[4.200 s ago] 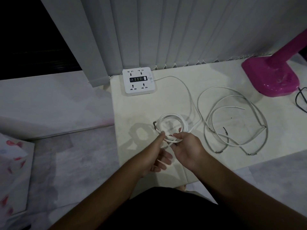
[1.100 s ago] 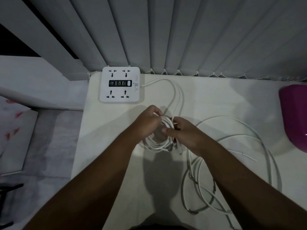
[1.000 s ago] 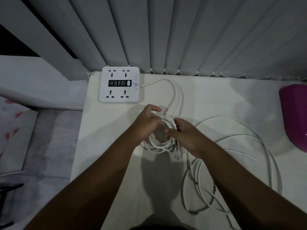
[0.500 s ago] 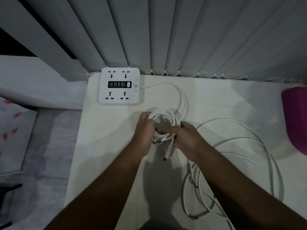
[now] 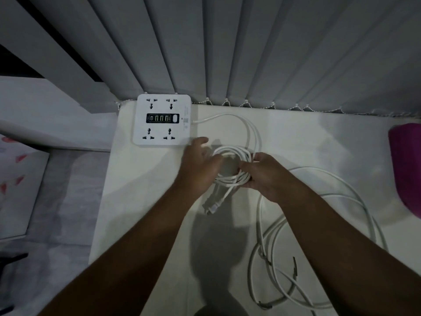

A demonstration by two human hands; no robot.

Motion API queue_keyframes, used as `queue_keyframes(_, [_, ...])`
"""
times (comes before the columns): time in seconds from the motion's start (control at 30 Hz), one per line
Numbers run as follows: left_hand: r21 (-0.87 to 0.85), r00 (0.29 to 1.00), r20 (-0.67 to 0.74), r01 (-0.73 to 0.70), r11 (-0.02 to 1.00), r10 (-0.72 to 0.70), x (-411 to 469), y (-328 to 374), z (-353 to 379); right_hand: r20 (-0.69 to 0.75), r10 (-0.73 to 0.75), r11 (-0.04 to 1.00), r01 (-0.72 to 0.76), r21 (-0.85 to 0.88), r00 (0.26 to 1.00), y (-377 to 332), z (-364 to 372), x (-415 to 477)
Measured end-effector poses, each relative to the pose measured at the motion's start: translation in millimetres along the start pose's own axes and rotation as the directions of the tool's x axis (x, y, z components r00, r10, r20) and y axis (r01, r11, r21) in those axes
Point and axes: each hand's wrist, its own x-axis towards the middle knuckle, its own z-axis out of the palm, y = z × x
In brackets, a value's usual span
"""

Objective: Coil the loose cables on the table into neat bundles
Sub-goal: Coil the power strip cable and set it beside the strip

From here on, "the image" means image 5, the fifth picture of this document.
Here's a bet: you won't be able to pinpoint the person's left hand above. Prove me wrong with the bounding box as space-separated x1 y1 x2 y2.
178 137 225 198

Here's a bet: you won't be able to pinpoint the person's right hand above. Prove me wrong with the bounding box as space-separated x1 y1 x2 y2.
238 152 298 208

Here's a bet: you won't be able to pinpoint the white power cord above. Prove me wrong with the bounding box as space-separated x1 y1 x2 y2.
192 113 262 216

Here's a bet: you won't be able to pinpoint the person's right forearm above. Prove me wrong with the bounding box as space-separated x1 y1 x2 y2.
279 186 421 316

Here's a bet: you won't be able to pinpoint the person's left forearm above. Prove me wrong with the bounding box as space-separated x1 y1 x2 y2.
38 181 212 316

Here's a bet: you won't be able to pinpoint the white square power strip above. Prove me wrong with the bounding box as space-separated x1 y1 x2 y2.
132 93 193 147

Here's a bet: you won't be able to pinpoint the grey vertical blinds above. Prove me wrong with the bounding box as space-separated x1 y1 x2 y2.
0 0 421 116

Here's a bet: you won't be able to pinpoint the magenta fabric object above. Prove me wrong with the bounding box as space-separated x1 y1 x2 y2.
388 123 421 219

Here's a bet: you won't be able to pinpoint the white panel with red marks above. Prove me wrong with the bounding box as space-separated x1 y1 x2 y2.
0 135 50 241

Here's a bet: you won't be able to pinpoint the loose white cable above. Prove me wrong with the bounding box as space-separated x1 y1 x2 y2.
247 166 389 316

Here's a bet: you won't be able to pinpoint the white blind bead chain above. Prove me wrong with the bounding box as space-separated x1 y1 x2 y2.
114 98 421 117

